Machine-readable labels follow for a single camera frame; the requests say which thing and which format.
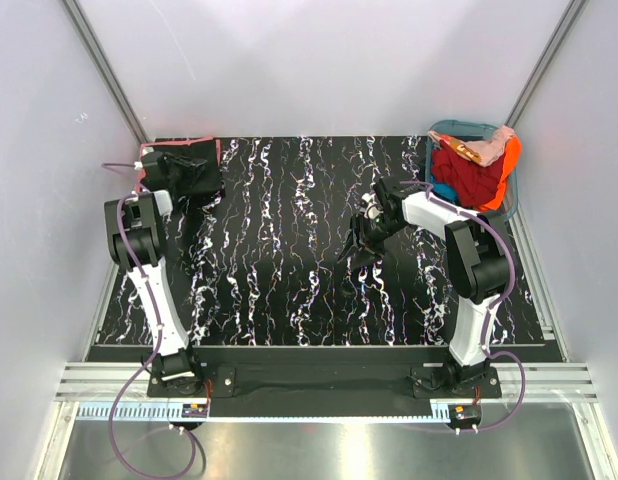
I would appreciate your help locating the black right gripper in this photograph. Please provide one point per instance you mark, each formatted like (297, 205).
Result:
(370, 248)

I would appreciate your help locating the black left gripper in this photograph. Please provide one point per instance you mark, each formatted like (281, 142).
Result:
(191, 167)

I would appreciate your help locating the black t shirt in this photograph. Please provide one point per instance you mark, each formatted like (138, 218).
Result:
(204, 167)

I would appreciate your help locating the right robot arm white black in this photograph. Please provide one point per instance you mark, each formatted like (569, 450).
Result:
(480, 267)

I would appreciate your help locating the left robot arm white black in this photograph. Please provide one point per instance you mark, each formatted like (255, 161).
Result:
(137, 244)

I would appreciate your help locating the folded pink t shirt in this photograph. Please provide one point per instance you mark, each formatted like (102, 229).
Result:
(154, 146)

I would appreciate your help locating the blue t shirt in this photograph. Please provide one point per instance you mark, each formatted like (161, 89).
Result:
(445, 192)

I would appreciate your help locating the dark red t shirt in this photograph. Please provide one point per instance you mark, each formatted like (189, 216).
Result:
(462, 175)

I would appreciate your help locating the teal plastic laundry basket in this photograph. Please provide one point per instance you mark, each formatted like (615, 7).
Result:
(467, 131)

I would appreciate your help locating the light pink t shirt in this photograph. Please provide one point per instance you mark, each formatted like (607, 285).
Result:
(481, 152)

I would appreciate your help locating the orange t shirt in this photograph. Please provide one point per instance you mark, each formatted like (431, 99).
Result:
(493, 179)

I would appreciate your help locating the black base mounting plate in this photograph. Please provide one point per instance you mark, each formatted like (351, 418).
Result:
(268, 402)

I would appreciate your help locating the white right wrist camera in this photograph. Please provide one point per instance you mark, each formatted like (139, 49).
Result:
(370, 206)

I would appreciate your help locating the aluminium frame post left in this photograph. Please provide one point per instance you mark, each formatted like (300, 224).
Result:
(100, 61)

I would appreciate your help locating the aluminium frame post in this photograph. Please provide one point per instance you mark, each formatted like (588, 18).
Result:
(100, 61)
(557, 39)

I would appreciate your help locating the aluminium rail front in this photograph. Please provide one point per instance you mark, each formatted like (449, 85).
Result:
(537, 382)

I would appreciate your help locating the white slotted cable duct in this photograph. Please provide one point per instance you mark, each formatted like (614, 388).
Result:
(185, 413)

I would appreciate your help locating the aluminium frame post right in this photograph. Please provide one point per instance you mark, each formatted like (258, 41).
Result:
(557, 39)

